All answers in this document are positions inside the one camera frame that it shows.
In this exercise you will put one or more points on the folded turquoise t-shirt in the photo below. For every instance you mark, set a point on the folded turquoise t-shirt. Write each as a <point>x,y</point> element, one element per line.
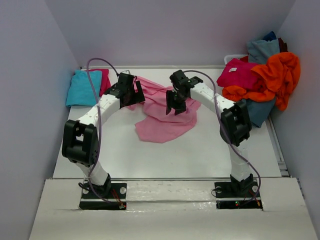
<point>80,92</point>

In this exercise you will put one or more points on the crumpled orange t-shirt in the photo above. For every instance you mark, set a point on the crumpled orange t-shirt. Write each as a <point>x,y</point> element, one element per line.
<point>276,80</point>

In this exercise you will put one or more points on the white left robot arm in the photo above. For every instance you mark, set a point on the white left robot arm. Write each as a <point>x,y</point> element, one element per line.
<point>82,138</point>

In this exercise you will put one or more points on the white laundry basket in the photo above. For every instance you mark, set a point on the white laundry basket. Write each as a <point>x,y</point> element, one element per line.
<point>229,57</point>

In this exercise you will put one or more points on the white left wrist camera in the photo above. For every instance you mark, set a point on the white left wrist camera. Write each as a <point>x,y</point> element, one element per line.
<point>126,72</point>

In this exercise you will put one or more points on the dark blue t-shirt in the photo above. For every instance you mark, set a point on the dark blue t-shirt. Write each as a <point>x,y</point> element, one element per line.
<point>270,36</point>

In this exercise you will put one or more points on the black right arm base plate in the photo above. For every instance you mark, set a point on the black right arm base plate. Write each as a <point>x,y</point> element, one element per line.
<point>227,199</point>

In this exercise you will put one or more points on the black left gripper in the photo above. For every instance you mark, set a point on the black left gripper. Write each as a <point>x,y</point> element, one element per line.
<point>138,97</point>

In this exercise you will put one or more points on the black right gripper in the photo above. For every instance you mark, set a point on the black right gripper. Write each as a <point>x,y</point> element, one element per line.
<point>180,108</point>

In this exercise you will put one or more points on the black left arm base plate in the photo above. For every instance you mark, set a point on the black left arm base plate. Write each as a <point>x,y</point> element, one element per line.
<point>113,200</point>

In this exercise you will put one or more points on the maroon t-shirt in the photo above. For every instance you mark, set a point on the maroon t-shirt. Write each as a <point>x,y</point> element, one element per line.
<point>283,47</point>

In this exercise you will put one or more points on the light pink t-shirt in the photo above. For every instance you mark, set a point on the light pink t-shirt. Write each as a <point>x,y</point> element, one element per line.
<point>159,127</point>

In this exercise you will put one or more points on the crumpled magenta t-shirt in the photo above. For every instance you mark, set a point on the crumpled magenta t-shirt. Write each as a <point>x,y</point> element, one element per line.
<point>237,73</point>

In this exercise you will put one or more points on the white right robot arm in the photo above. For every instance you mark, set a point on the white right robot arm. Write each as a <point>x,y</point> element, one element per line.
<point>234,123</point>

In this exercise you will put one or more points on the folded magenta t-shirt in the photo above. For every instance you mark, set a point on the folded magenta t-shirt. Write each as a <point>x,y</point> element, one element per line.
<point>105,81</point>

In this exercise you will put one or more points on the grey-blue t-shirt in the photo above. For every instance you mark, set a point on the grey-blue t-shirt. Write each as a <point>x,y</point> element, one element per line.
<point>259,51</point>

